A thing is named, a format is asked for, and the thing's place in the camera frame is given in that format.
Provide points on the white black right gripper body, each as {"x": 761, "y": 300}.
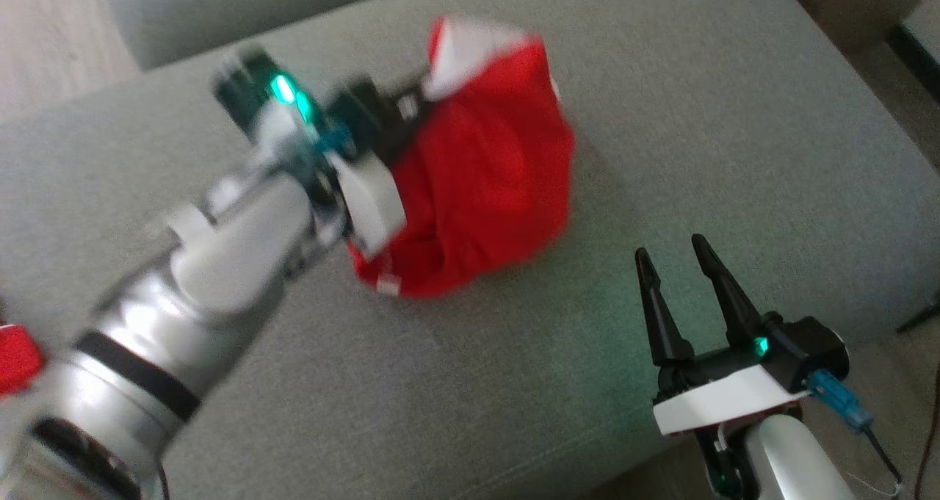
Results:
{"x": 723, "y": 401}

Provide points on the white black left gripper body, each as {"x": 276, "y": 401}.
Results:
{"x": 371, "y": 199}

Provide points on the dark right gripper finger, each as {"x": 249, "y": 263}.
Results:
{"x": 727, "y": 294}
{"x": 657, "y": 316}

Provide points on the red white basketball jersey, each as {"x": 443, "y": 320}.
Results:
{"x": 485, "y": 169}

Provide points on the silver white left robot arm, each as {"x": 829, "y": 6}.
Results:
{"x": 183, "y": 302}

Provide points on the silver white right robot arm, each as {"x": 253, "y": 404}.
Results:
{"x": 789, "y": 459}

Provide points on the black stand leg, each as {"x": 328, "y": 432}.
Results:
{"x": 919, "y": 316}

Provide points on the white black furniture edge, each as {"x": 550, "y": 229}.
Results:
{"x": 918, "y": 37}

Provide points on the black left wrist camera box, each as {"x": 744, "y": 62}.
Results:
{"x": 363, "y": 114}

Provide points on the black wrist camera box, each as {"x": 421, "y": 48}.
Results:
{"x": 363, "y": 114}
{"x": 808, "y": 353}

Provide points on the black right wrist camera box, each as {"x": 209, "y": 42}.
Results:
{"x": 808, "y": 353}

